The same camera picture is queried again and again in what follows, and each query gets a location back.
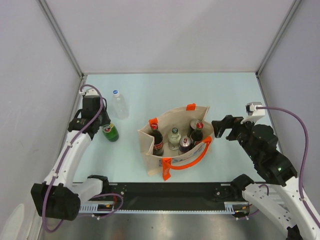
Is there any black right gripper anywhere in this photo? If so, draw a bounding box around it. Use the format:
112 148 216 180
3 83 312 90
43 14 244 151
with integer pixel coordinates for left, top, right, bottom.
210 114 259 161

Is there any clear plastic water bottle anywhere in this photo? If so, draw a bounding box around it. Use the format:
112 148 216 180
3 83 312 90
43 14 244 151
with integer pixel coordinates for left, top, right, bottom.
112 89 129 120

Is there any blue white drink can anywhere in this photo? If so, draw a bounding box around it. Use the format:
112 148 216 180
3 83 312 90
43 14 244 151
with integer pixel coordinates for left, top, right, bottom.
178 136 191 155

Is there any clear glass bottle green cap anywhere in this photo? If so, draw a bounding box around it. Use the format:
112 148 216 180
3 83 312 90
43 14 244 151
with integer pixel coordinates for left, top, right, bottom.
168 127 181 151

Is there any glass cola bottle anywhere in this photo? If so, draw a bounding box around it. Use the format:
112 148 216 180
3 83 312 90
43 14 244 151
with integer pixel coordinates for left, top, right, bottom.
150 123 164 156

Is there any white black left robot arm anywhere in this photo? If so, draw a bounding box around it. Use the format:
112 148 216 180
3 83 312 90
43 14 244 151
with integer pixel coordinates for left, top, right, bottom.
30 95 111 221

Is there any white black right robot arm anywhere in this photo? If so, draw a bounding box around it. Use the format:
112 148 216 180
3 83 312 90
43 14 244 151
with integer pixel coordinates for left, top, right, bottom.
211 115 320 240

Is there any beige canvas tote bag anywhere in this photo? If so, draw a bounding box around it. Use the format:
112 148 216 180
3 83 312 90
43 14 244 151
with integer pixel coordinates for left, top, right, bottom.
138 103 215 181

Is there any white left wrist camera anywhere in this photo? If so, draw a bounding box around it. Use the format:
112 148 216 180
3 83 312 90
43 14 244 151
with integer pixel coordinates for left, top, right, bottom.
78 88 100 99

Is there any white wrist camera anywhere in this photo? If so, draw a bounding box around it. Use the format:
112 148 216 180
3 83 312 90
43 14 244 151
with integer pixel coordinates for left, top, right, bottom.
78 88 100 99
241 102 266 124

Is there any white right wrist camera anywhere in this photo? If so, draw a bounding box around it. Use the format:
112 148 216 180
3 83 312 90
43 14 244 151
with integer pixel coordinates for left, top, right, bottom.
241 102 266 124

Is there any aluminium frame rail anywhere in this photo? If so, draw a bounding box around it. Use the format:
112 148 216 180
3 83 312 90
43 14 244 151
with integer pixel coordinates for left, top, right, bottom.
78 192 246 216

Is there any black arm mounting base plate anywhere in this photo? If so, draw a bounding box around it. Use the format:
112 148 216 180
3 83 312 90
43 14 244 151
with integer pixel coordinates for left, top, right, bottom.
99 181 251 204

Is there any left aluminium corner post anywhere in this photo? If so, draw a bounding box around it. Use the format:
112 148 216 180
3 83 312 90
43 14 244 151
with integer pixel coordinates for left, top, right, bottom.
36 0 85 80

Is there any aluminium corner post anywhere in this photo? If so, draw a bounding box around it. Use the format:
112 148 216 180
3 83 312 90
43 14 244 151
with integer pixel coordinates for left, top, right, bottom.
255 0 303 79
36 0 85 80

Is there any right aluminium corner post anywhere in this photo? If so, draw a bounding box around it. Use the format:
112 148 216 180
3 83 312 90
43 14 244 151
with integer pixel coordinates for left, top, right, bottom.
255 0 303 79

